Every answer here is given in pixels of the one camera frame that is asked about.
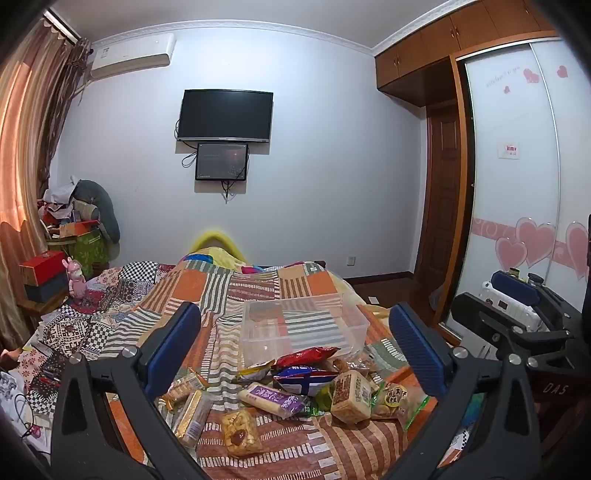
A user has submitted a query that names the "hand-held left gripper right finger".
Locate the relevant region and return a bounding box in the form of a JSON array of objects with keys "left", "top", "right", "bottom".
[{"left": 388, "top": 301, "right": 541, "bottom": 480}]

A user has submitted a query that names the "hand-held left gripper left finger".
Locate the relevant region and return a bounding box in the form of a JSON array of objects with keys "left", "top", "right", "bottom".
[{"left": 50, "top": 301, "right": 204, "bottom": 480}]

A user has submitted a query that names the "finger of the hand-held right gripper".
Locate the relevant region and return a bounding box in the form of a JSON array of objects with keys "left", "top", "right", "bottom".
[
  {"left": 491, "top": 270, "right": 532, "bottom": 306},
  {"left": 450, "top": 292, "right": 581, "bottom": 367}
]

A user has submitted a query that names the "clear plastic container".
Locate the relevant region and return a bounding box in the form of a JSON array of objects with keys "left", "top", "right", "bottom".
[{"left": 240, "top": 295, "right": 370, "bottom": 366}]

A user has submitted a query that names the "yellow white chip bag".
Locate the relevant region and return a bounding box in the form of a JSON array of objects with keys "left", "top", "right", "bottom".
[{"left": 236, "top": 359, "right": 278, "bottom": 384}]

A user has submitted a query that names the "red snack bag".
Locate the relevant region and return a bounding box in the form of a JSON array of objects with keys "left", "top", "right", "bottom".
[{"left": 276, "top": 346, "right": 341, "bottom": 370}]

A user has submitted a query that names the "yellow cracker packet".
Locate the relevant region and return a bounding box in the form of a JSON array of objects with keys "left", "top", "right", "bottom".
[
  {"left": 173, "top": 390, "right": 215, "bottom": 448},
  {"left": 161, "top": 367, "right": 209, "bottom": 411}
]

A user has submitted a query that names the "green round label snack packet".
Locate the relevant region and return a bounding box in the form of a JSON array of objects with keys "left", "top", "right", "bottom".
[{"left": 370, "top": 382, "right": 429, "bottom": 431}]

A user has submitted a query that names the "patchwork blanket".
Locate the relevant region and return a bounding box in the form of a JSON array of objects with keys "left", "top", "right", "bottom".
[{"left": 0, "top": 258, "right": 467, "bottom": 480}]

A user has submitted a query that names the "brown cake packet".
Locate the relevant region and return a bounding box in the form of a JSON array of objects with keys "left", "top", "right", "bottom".
[{"left": 330, "top": 369, "right": 373, "bottom": 425}]

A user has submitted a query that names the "white heart print wardrobe door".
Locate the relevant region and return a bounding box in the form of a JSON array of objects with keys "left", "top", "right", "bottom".
[{"left": 455, "top": 37, "right": 591, "bottom": 356}]

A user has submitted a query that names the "yellow pillow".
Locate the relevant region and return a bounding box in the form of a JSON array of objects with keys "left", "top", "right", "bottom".
[{"left": 187, "top": 230, "right": 246, "bottom": 269}]

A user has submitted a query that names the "purple white snack packet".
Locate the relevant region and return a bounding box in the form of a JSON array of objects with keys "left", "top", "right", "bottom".
[{"left": 238, "top": 382, "right": 306, "bottom": 419}]

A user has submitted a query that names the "small green snack packet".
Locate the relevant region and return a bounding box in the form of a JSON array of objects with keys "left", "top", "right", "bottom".
[{"left": 300, "top": 385, "right": 334, "bottom": 417}]

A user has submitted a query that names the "nut brittle snack packet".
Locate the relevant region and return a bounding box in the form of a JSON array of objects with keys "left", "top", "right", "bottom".
[{"left": 220, "top": 409, "right": 265, "bottom": 459}]

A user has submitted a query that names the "blue snack bag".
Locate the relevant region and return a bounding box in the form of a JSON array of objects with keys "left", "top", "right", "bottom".
[{"left": 272, "top": 366, "right": 340, "bottom": 397}]

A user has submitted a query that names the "pink plush toy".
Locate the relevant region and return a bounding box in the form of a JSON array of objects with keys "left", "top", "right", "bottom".
[{"left": 62, "top": 258, "right": 86, "bottom": 297}]

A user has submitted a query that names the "brown wooden door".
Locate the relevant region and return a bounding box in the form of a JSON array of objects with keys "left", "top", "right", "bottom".
[{"left": 413, "top": 99, "right": 462, "bottom": 308}]

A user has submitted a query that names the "wooden nightstand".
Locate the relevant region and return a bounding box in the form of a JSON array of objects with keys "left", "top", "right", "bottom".
[{"left": 17, "top": 295, "right": 71, "bottom": 324}]

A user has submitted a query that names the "dark blue box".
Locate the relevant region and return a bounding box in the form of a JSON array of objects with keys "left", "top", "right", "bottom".
[{"left": 23, "top": 276, "right": 70, "bottom": 304}]

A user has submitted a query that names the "orange cardboard box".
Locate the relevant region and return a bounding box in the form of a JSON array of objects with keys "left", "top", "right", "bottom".
[{"left": 59, "top": 220, "right": 101, "bottom": 240}]

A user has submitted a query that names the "red box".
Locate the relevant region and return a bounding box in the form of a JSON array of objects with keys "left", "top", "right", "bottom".
[{"left": 19, "top": 251, "right": 68, "bottom": 287}]

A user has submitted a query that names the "wooden overhead cabinet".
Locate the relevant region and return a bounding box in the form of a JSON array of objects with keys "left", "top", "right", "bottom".
[{"left": 374, "top": 0, "right": 561, "bottom": 108}]

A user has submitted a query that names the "brown striped curtain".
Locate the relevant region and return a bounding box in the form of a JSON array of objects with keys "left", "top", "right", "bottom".
[{"left": 0, "top": 14, "right": 93, "bottom": 356}]

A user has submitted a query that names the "white air conditioner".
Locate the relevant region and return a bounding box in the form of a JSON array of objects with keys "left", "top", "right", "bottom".
[{"left": 90, "top": 33, "right": 177, "bottom": 82}]

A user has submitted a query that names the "thin black cable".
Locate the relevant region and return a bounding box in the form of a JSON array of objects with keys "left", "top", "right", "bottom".
[{"left": 13, "top": 391, "right": 41, "bottom": 438}]

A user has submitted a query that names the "small black wall monitor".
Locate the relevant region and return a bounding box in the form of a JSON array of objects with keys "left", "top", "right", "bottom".
[{"left": 195, "top": 143, "right": 250, "bottom": 182}]

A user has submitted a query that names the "black wall television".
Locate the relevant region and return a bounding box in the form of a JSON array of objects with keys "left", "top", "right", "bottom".
[{"left": 177, "top": 89, "right": 274, "bottom": 143}]

